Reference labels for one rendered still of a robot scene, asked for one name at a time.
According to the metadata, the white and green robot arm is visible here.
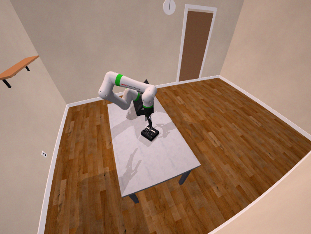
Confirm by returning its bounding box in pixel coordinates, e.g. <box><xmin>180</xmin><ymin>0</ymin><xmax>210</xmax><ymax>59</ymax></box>
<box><xmin>98</xmin><ymin>71</ymin><xmax>157</xmax><ymax>113</ymax></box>

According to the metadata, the black lighting desk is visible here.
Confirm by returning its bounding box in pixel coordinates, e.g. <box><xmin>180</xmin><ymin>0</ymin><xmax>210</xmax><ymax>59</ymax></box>
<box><xmin>141</xmin><ymin>125</ymin><xmax>159</xmax><ymax>141</ymax></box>

